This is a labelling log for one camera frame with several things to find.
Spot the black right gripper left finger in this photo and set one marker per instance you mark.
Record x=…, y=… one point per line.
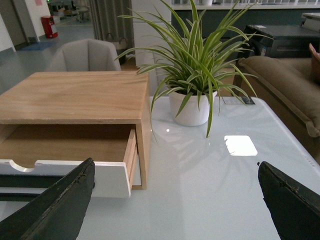
x=57, y=213

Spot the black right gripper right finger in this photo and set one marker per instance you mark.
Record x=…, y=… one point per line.
x=294, y=208

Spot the white top drawer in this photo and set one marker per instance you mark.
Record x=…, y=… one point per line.
x=33, y=157

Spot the wooden drawer cabinet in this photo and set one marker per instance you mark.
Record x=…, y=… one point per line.
x=84, y=98

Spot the brown sofa cushion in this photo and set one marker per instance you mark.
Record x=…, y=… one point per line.
x=292, y=81

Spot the white plant pot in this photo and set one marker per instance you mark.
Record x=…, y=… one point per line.
x=191, y=115

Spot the grey armchair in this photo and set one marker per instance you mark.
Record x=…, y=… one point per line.
x=85, y=55

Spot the dark storage cabinet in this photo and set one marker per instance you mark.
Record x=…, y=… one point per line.
x=280, y=41

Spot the green spider plant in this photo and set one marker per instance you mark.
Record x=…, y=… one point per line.
x=194, y=66

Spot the woven basket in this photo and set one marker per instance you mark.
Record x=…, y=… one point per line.
x=120, y=43

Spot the red fire extinguisher box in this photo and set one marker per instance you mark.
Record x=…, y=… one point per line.
x=49, y=26

